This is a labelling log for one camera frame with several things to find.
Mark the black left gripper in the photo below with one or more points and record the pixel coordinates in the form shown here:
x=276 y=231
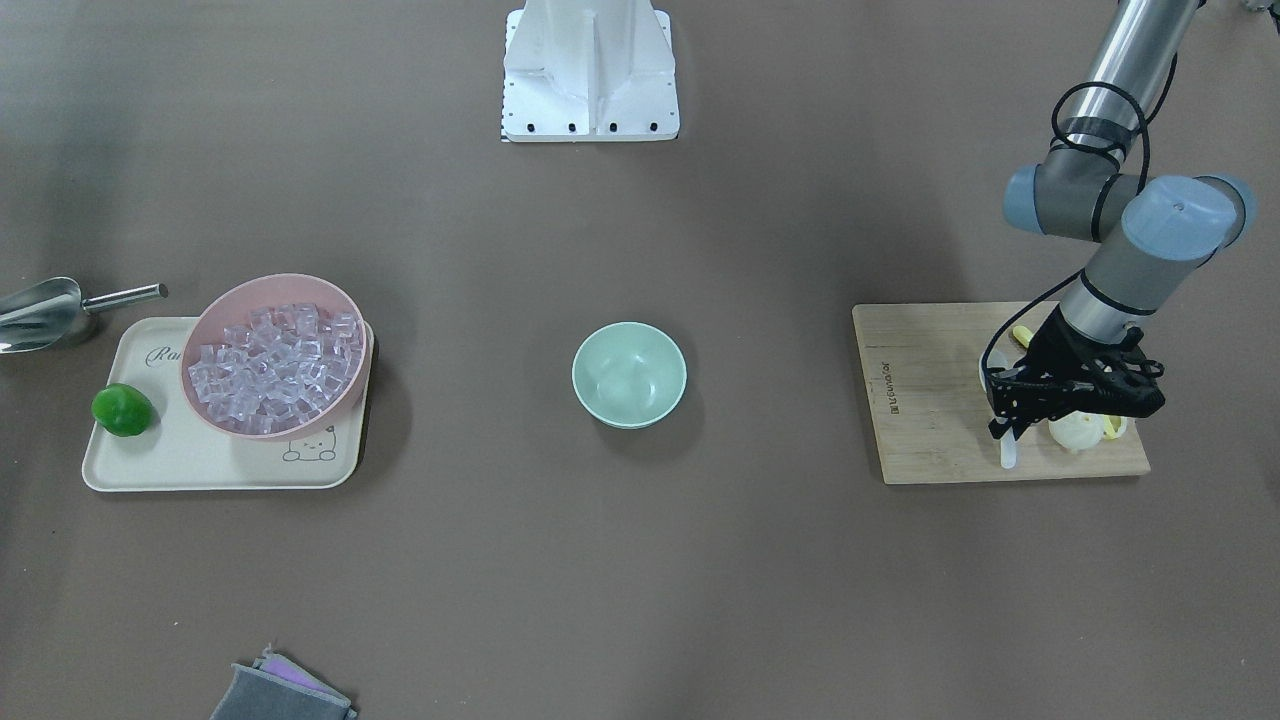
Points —
x=1052 y=349

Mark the white ceramic spoon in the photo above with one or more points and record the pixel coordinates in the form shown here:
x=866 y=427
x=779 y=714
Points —
x=995 y=361

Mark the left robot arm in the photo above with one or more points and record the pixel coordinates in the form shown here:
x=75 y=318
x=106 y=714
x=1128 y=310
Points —
x=1151 y=232

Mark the mint green bowl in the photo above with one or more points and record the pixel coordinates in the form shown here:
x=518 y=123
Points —
x=629 y=375

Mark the pile of clear ice cubes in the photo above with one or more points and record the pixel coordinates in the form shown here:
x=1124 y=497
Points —
x=277 y=369

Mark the pink bowl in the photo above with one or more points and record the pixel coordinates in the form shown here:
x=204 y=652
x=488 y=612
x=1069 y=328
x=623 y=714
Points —
x=273 y=291

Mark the metal ice scoop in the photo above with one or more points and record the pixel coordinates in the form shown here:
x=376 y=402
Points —
x=56 y=314

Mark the single lemon slice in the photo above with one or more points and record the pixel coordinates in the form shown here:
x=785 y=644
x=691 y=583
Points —
x=1114 y=426

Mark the wooden cutting board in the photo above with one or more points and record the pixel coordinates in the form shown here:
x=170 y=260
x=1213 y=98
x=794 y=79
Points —
x=929 y=411

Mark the grey and purple cloth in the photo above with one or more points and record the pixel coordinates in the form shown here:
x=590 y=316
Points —
x=274 y=686

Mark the cream rabbit tray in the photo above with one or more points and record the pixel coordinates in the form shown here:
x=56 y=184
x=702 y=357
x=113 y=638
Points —
x=180 y=452

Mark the green lime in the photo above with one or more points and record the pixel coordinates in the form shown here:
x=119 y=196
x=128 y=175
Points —
x=123 y=410

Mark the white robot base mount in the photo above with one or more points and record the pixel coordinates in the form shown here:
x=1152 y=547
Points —
x=589 y=71

